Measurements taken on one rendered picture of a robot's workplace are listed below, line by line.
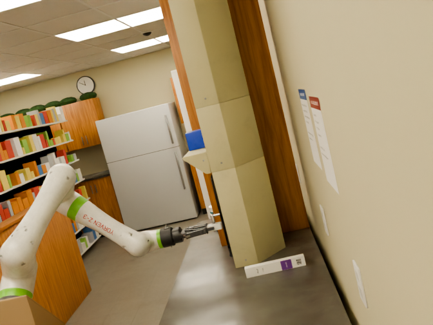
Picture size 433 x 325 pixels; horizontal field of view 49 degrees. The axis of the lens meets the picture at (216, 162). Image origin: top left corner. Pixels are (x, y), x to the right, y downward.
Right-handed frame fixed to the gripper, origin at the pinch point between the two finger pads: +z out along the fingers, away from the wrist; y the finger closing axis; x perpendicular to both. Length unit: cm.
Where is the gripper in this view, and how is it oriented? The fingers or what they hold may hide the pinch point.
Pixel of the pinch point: (214, 226)
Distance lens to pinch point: 230.9
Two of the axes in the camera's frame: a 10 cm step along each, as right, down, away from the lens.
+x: 2.4, 9.6, 1.4
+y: 0.7, -1.6, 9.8
